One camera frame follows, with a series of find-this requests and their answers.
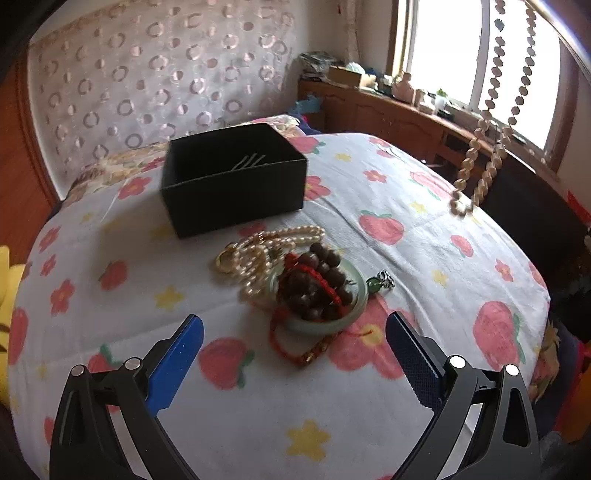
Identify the pale green jade bangle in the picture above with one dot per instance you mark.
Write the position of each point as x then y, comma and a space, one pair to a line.
358, 302

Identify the black box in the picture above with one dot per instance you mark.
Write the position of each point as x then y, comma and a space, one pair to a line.
231, 175

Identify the cardboard box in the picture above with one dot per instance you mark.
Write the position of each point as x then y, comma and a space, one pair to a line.
344, 75

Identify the green stone pendant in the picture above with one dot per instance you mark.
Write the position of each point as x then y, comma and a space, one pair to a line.
378, 282

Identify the circle patterned headboard cover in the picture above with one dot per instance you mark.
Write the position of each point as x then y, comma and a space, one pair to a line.
152, 83

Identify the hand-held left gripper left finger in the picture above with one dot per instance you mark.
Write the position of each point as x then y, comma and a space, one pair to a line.
178, 355

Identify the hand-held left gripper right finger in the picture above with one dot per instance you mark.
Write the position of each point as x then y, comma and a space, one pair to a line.
413, 355

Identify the window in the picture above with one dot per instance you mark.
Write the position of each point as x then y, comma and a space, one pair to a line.
489, 50

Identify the pink figurine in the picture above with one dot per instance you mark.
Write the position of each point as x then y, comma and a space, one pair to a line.
404, 85

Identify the wooden bead curtain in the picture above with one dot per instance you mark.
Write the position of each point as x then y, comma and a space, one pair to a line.
489, 138

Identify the wooden cabinet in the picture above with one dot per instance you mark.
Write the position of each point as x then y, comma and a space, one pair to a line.
392, 120

